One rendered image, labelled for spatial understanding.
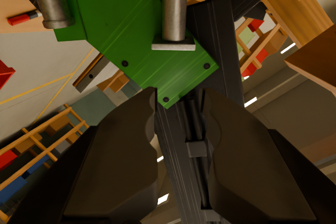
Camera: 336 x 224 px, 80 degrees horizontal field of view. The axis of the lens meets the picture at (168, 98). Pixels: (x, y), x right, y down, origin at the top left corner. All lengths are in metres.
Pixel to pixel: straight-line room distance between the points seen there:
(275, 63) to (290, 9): 8.62
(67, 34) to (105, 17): 0.06
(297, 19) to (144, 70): 0.89
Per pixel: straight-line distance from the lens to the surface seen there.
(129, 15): 0.30
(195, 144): 0.35
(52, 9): 0.29
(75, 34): 0.32
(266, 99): 7.86
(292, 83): 7.83
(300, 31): 1.12
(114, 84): 7.16
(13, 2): 0.58
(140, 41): 0.30
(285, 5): 1.10
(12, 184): 5.57
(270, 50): 4.27
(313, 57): 0.77
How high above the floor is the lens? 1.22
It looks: 7 degrees up
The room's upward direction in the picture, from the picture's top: 138 degrees clockwise
